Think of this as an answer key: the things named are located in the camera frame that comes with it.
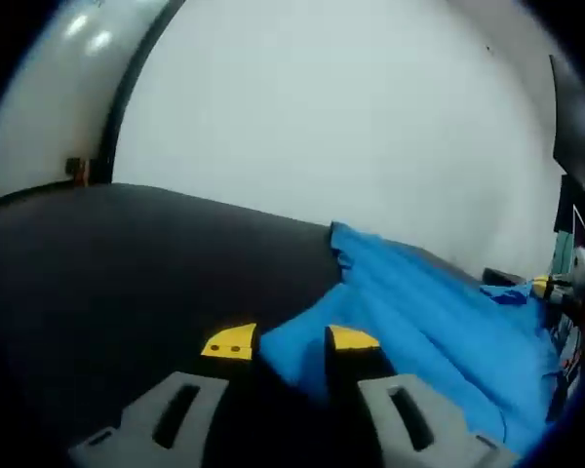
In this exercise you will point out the blue cloth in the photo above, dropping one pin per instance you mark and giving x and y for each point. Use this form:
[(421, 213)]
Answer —
[(419, 302)]

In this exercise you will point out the silver monitor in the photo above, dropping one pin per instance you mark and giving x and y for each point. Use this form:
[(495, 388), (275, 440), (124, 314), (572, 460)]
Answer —
[(582, 229)]

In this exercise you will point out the glass partition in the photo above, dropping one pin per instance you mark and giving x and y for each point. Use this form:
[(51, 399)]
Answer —
[(53, 88)]

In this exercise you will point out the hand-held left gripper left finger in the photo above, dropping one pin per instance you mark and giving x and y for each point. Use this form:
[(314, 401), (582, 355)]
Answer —
[(190, 404)]

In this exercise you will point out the black partition frame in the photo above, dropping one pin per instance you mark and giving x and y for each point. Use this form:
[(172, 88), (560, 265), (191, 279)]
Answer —
[(124, 97)]

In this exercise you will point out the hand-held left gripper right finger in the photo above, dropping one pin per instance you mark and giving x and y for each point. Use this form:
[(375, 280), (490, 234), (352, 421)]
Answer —
[(375, 419)]

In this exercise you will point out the large black wall screen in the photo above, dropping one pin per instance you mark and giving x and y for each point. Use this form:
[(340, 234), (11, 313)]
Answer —
[(573, 127)]

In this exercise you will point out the small dark wall box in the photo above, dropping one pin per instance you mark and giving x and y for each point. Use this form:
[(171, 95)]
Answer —
[(78, 170)]

